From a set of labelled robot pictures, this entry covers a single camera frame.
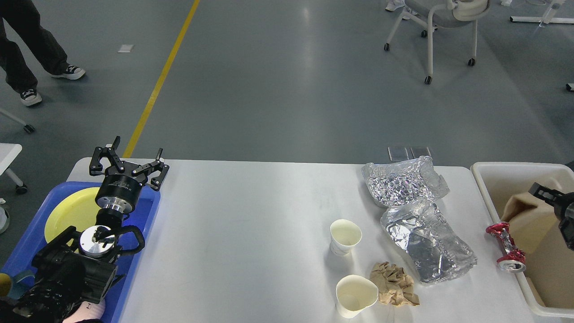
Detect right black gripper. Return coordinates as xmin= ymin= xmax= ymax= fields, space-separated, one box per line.
xmin=528 ymin=182 xmax=574 ymax=250

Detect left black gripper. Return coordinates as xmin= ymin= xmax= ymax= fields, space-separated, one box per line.
xmin=89 ymin=135 xmax=170 ymax=214

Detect yellow plastic plate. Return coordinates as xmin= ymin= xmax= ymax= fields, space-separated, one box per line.
xmin=44 ymin=187 xmax=100 ymax=243

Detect brown paper bag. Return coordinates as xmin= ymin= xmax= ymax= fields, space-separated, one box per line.
xmin=500 ymin=189 xmax=574 ymax=309

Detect red wrapper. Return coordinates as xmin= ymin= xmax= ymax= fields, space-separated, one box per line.
xmin=485 ymin=222 xmax=526 ymax=274

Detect pink mug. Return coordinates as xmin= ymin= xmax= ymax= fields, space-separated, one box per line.
xmin=63 ymin=299 xmax=106 ymax=323

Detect dark teal mug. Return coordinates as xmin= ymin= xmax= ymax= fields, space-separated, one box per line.
xmin=0 ymin=270 xmax=35 ymax=299

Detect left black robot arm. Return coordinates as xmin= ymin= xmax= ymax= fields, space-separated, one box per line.
xmin=1 ymin=136 xmax=170 ymax=323

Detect blue plastic tray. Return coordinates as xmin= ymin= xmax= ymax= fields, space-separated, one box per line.
xmin=1 ymin=181 xmax=161 ymax=323

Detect white plastic bin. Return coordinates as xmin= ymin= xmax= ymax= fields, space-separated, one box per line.
xmin=471 ymin=162 xmax=574 ymax=323

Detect white side table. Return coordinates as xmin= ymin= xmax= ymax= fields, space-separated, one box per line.
xmin=0 ymin=143 xmax=27 ymax=195

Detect grey floor plates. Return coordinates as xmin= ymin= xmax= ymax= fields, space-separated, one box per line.
xmin=387 ymin=146 xmax=433 ymax=163

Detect person in dark trousers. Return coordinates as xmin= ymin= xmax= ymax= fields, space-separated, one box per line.
xmin=0 ymin=0 xmax=86 ymax=108

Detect crumpled brown paper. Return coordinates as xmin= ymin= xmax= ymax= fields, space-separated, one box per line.
xmin=369 ymin=262 xmax=420 ymax=307

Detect upper white paper cup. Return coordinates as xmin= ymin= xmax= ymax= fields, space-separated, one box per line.
xmin=330 ymin=219 xmax=362 ymax=256

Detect white paper cup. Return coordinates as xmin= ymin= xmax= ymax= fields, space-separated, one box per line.
xmin=330 ymin=219 xmax=362 ymax=256
xmin=335 ymin=275 xmax=379 ymax=319

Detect white wheeled chair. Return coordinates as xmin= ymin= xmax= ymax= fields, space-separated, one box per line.
xmin=383 ymin=0 xmax=491 ymax=85

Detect lower white paper cup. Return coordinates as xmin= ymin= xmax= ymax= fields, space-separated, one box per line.
xmin=335 ymin=275 xmax=379 ymax=319

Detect white table frame base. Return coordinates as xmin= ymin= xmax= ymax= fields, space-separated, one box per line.
xmin=509 ymin=0 xmax=574 ymax=27

